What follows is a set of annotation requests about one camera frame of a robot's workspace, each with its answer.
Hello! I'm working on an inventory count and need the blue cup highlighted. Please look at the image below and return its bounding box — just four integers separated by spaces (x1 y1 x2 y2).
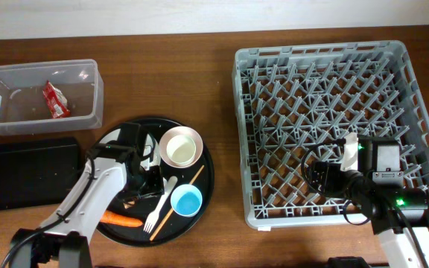
170 184 203 217

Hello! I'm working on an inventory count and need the pink bowl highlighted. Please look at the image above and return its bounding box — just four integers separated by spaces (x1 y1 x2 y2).
159 127 203 168

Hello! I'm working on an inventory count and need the red snack wrapper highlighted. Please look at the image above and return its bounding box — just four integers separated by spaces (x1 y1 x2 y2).
42 81 71 119

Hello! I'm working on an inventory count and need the cream paper cup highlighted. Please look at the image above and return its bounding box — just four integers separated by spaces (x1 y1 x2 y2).
166 135 196 166

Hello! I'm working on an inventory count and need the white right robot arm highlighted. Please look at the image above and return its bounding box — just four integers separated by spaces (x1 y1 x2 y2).
301 133 429 267

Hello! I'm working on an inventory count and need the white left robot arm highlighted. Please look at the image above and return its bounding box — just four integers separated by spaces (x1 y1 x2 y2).
1 122 164 267

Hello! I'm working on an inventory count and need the grey dishwasher rack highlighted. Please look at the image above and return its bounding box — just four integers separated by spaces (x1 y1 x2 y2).
232 40 429 231

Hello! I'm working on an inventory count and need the clear plastic waste bin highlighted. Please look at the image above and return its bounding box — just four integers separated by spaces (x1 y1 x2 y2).
0 59 104 135

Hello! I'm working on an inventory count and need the brown food scrap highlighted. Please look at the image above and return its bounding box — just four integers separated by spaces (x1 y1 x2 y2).
122 198 137 209

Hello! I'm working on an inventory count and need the white plastic fork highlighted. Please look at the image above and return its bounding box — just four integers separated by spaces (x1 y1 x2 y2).
143 176 178 234

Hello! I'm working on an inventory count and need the orange carrot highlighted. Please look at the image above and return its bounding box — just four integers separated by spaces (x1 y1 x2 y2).
100 211 144 228

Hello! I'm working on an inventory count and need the round black serving tray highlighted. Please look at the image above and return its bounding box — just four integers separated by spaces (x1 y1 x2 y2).
97 117 215 247

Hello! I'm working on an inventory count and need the grey plate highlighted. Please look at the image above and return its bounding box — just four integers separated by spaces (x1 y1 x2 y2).
99 128 160 170

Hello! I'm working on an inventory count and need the wooden chopstick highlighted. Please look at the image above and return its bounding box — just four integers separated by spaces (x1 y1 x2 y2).
149 165 205 241

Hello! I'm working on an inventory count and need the black rectangular tray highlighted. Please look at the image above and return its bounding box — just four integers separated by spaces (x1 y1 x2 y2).
0 137 81 211

